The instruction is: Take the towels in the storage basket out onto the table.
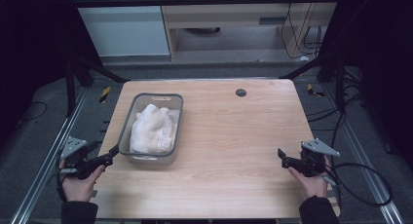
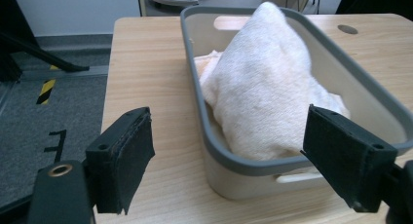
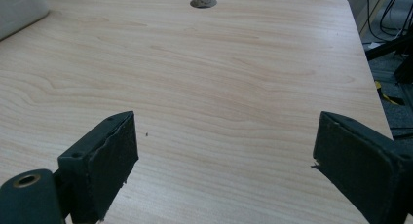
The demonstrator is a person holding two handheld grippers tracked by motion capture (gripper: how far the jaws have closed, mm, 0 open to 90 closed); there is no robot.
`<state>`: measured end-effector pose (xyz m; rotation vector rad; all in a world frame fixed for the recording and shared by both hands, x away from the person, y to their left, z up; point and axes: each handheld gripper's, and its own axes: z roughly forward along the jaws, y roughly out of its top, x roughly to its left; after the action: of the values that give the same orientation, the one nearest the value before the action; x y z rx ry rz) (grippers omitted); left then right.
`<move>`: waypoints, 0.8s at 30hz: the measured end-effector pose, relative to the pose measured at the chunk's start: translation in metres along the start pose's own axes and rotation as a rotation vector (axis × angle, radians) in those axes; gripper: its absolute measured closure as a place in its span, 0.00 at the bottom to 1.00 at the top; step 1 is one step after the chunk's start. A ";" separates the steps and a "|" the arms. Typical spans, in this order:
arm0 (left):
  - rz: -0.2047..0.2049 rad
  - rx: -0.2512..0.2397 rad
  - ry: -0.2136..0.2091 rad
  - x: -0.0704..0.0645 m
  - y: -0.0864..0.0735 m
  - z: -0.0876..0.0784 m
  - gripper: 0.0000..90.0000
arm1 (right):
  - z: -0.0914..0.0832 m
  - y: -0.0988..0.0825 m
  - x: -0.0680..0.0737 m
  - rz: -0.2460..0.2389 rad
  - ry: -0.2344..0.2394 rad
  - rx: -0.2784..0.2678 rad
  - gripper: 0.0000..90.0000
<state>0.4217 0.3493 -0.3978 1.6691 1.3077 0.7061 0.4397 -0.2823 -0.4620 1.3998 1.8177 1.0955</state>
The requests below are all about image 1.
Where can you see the grey plastic basket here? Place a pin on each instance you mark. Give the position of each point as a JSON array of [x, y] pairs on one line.
[[128, 142]]

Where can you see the aluminium floor rail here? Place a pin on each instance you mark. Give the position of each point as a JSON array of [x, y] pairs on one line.
[[48, 159], [367, 172]]

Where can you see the white cabinet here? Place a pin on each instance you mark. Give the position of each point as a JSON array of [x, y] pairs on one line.
[[123, 29]]

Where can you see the person's right hand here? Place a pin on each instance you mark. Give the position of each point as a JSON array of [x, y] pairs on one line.
[[313, 185]]

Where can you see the light wooden desk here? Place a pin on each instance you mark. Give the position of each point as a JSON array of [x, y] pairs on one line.
[[227, 14]]

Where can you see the yellow black striped tape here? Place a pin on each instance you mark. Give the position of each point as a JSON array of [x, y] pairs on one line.
[[313, 91], [105, 94]]

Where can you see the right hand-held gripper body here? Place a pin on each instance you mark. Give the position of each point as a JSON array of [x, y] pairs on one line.
[[312, 160]]

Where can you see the person's left hand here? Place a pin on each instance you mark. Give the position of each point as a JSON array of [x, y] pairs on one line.
[[79, 186]]

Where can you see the dark round table grommet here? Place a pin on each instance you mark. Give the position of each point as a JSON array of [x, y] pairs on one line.
[[241, 93]]

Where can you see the dark curtain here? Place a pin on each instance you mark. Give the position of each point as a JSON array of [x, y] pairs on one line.
[[32, 48], [380, 55]]

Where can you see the black horizontal frame bar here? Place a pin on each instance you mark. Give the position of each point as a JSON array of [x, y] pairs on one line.
[[195, 1]]

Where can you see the white cloth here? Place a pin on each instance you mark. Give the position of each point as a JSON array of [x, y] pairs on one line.
[[152, 130]]

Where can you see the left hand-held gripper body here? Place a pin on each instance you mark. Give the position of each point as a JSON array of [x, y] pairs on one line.
[[78, 159]]

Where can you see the black frame stand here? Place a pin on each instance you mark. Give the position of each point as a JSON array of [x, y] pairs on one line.
[[70, 87], [340, 84]]

